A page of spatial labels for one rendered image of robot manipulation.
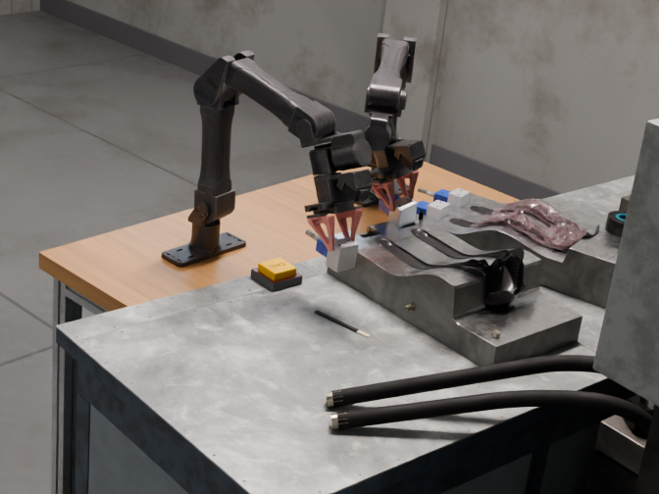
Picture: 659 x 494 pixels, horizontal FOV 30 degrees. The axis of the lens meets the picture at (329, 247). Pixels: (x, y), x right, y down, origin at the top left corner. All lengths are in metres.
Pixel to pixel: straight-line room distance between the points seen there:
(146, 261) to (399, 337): 0.59
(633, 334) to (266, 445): 0.65
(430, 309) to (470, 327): 0.10
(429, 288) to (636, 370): 0.71
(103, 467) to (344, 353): 0.52
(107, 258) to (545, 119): 2.94
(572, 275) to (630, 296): 0.93
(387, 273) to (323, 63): 3.58
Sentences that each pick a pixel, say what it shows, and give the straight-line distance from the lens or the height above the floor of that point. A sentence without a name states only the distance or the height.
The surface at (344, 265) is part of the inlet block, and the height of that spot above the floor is 0.91.
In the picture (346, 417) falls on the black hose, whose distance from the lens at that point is 2.14.
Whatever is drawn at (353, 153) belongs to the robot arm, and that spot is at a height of 1.15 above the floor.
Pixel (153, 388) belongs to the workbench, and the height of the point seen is 0.80.
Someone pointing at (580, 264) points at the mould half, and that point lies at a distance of 2.74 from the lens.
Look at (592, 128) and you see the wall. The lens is 5.18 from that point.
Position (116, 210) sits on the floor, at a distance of 4.95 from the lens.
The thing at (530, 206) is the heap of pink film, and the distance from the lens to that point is 2.91.
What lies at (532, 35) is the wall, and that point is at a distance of 5.28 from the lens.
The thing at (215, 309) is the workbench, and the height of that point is 0.80.
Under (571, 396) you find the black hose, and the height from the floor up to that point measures 0.89.
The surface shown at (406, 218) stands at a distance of 2.75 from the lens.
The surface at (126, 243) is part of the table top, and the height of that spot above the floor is 0.80.
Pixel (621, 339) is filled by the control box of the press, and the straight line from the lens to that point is 1.86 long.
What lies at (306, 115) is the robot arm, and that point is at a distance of 2.44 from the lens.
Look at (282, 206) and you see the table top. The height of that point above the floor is 0.80.
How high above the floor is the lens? 1.97
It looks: 24 degrees down
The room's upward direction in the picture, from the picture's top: 6 degrees clockwise
